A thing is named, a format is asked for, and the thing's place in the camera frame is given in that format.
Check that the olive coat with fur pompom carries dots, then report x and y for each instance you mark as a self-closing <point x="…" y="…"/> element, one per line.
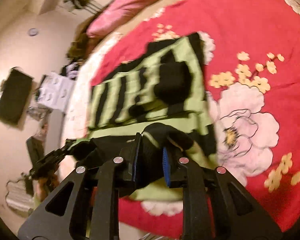
<point x="77" y="45"/>

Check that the black television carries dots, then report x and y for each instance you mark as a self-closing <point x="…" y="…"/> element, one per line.
<point x="12" y="95"/>

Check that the hanging dark clothes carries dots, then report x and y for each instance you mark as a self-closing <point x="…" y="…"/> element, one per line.
<point x="77" y="0"/>

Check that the pink pillow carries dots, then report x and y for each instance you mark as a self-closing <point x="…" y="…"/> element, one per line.
<point x="120" y="10"/>

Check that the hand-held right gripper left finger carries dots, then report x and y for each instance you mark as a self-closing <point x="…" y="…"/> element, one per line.
<point x="136" y="160"/>

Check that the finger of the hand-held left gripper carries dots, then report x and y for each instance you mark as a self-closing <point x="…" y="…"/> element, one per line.
<point x="65" y="148"/>

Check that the round wall clock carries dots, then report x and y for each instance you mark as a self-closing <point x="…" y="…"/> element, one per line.
<point x="33" y="32"/>

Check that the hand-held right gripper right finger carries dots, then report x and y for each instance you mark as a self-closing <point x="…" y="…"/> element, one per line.
<point x="166" y="166"/>

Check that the white drawer cabinet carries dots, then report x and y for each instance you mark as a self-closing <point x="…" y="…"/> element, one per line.
<point x="56" y="90"/>

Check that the green black striped frog sweater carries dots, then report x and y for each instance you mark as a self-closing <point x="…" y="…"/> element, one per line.
<point x="150" y="100"/>

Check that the red floral blanket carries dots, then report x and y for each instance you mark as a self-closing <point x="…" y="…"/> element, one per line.
<point x="252" y="30"/>

